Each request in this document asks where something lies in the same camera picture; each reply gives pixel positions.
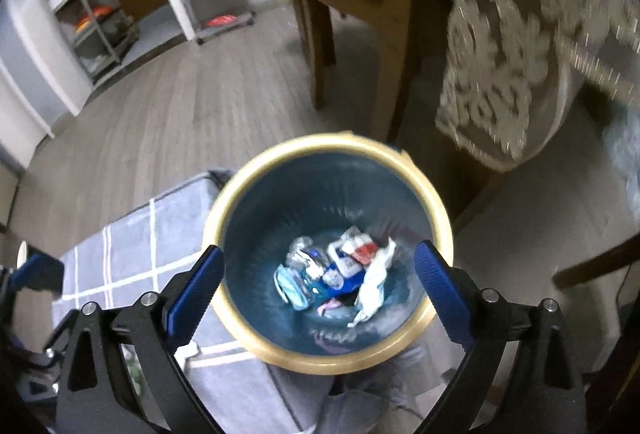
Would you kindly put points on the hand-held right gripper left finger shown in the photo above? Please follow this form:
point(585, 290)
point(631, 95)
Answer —
point(197, 294)

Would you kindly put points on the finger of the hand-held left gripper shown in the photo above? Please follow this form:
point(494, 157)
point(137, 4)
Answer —
point(35, 271)

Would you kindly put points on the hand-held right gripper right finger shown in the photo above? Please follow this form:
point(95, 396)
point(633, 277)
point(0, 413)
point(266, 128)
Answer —
point(442, 294)

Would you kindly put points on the clear plastic bag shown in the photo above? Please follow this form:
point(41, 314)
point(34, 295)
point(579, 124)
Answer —
point(372, 284)

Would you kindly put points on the teal bin with gold rim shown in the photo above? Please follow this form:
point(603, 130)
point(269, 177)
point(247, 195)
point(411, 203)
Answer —
point(260, 234)

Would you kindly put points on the red white packet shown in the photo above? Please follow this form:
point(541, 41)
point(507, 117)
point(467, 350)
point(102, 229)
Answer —
point(362, 250)

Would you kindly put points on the blue face mask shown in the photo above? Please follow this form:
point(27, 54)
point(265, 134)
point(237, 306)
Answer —
point(292, 286)

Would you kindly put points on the blue white packet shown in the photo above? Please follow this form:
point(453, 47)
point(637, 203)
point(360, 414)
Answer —
point(342, 276)

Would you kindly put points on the pink white wrapper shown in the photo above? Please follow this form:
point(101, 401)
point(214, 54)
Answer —
point(330, 306)

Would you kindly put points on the clear plastic wrapper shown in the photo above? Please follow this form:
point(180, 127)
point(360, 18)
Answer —
point(305, 254)

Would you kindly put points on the white paper scrap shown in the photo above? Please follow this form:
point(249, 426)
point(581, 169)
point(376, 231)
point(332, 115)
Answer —
point(189, 349)

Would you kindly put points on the grey checked mat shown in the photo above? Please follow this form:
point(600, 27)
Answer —
point(125, 254)

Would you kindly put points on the metal shelf rack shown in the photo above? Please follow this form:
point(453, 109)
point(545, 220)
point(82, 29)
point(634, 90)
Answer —
point(87, 44)

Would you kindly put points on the dining table with lace cloth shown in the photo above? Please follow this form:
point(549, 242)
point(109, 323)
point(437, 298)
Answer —
point(490, 64)

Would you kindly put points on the wooden chair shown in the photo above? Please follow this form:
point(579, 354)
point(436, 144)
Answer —
point(395, 39)

